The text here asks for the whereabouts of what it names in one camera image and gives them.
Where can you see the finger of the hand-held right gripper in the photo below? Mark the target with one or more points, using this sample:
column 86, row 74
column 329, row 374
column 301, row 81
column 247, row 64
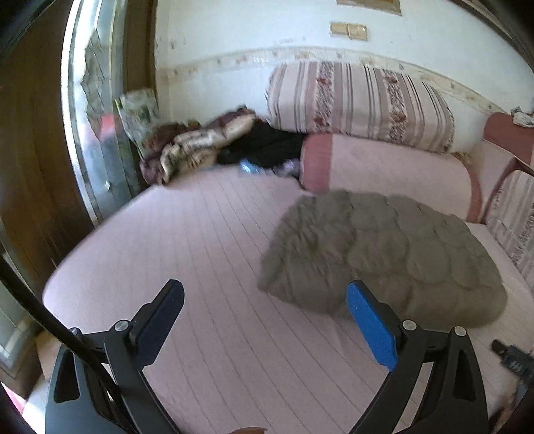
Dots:
column 499, row 347

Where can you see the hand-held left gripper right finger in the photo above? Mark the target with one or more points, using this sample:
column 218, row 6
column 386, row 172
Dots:
column 373, row 325

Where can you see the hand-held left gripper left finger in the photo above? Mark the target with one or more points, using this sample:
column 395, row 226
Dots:
column 160, row 317

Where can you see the olive quilted hooded jacket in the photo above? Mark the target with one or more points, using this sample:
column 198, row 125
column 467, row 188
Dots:
column 375, row 250

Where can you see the black clothes pile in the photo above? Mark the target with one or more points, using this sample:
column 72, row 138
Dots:
column 267, row 146

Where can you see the pink quilted bed cover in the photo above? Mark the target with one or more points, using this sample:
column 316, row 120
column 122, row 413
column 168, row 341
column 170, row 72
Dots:
column 200, row 250

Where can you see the pink bolster pillow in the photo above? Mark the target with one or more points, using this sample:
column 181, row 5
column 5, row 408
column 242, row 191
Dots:
column 396, row 171

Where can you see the brown beige crumpled blanket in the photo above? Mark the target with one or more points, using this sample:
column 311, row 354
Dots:
column 187, row 146

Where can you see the blue plastic packet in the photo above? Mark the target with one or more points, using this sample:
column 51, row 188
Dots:
column 249, row 167

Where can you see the lilac cloth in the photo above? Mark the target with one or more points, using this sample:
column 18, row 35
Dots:
column 288, row 169

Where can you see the floral cushion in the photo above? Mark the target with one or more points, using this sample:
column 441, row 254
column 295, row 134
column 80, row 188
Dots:
column 139, row 117

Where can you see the stained glass door panel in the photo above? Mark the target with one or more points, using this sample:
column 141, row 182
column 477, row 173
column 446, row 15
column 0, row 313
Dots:
column 96, row 125

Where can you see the striped floral folded quilt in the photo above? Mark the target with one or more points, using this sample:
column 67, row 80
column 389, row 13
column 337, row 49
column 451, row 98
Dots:
column 354, row 100

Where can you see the white crumpled cloth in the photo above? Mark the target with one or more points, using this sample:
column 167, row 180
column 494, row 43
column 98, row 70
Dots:
column 523, row 117

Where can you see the brown wooden door frame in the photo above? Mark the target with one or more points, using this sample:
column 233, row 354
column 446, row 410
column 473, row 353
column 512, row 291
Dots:
column 37, row 146

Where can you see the gold wall switch plate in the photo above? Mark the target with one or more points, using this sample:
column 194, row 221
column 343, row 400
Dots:
column 350, row 31

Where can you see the framed wall picture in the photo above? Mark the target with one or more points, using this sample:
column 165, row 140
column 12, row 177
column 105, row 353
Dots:
column 371, row 6

